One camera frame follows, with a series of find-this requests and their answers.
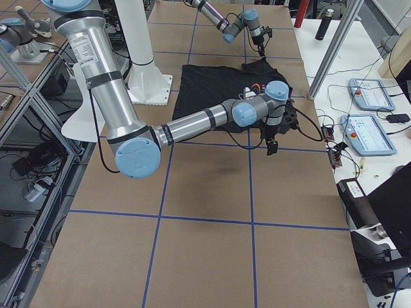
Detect black graphic t-shirt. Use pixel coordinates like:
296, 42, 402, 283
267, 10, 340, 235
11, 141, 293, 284
172, 59, 287, 120

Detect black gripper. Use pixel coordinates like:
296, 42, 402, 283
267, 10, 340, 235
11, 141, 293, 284
252, 35, 266, 59
259, 123, 279, 156

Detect aluminium frame post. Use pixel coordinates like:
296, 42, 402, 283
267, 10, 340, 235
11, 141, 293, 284
308, 0, 364, 101

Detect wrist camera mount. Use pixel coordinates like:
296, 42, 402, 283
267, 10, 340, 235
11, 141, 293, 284
261, 26, 272, 39
281, 99, 299, 130

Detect upper teach pendant tablet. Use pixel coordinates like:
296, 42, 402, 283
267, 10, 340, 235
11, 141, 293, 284
348, 78, 396, 111

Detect black printer device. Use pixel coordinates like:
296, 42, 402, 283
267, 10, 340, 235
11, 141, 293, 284
337, 164, 410, 296

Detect red cylinder bottle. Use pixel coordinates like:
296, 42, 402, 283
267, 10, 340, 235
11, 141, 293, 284
293, 0, 310, 28

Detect white curved plastic sheet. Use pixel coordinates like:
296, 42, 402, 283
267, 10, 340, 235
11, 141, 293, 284
61, 91, 97, 142

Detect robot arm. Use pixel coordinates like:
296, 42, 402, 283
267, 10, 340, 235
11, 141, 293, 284
183, 0, 272, 58
45, 1, 289, 178

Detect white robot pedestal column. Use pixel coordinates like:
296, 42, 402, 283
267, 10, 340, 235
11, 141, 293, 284
115, 0, 173, 105

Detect black cylinder bottle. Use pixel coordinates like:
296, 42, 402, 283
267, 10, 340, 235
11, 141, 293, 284
315, 8, 334, 40

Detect teach pendant tablet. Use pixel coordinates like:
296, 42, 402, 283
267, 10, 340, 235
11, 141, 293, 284
348, 78, 396, 111
340, 114, 397, 157

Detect lower teach pendant tablet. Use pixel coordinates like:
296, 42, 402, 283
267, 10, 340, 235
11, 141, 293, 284
340, 114, 397, 157

